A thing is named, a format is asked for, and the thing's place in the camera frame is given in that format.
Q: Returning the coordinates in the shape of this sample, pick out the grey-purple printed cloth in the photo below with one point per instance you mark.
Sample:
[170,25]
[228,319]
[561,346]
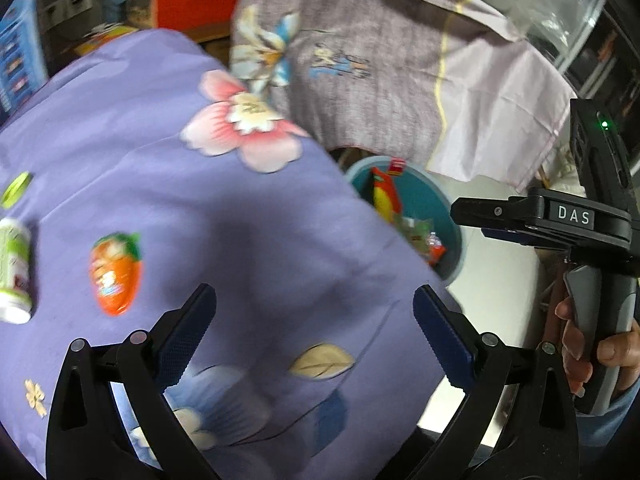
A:
[390,50]

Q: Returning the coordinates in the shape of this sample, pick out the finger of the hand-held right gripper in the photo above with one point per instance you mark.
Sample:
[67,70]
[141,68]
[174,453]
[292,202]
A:
[510,236]
[492,212]

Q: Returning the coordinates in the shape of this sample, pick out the green lid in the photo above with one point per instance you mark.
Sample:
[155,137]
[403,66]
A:
[15,191]

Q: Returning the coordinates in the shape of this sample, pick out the blue printed poster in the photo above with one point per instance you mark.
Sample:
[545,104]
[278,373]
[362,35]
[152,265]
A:
[20,55]

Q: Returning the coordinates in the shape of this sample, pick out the white and green bottle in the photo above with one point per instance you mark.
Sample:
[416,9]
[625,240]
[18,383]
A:
[14,270]

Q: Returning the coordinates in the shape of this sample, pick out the person's right forearm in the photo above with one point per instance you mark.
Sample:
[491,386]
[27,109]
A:
[612,425]

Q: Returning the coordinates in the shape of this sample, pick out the small red white wrapper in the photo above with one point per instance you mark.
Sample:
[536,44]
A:
[397,166]

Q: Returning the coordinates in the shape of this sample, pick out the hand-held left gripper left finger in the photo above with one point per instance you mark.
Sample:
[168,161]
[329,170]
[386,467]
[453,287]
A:
[182,340]

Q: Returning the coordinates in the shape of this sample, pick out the purple floral bedsheet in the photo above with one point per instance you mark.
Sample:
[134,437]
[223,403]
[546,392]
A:
[200,185]

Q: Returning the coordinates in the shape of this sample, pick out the yellow printed packet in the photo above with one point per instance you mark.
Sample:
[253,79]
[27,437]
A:
[107,37]

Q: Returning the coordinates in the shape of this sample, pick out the person's right hand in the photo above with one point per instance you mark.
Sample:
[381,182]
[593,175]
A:
[617,352]

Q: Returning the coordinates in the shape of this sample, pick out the clear plastic sheet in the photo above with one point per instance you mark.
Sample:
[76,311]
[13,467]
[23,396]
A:
[555,15]

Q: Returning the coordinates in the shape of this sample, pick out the orange carrot-shaped packet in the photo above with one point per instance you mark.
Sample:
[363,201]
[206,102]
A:
[116,275]

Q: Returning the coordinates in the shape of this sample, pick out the teal plastic bin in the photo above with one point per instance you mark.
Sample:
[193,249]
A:
[435,200]

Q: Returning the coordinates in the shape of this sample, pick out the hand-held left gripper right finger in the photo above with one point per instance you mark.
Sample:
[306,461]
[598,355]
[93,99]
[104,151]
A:
[445,345]

